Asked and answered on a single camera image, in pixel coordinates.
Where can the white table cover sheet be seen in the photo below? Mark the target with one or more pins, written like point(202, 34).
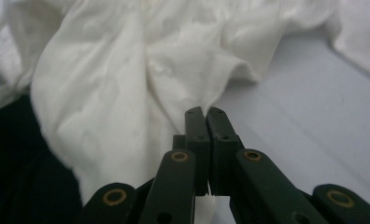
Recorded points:
point(314, 109)

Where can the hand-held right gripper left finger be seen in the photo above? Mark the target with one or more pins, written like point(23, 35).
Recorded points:
point(200, 143)

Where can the white baby shirt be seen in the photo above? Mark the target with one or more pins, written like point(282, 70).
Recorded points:
point(111, 77)

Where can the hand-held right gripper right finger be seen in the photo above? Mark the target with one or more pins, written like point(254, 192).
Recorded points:
point(223, 146)

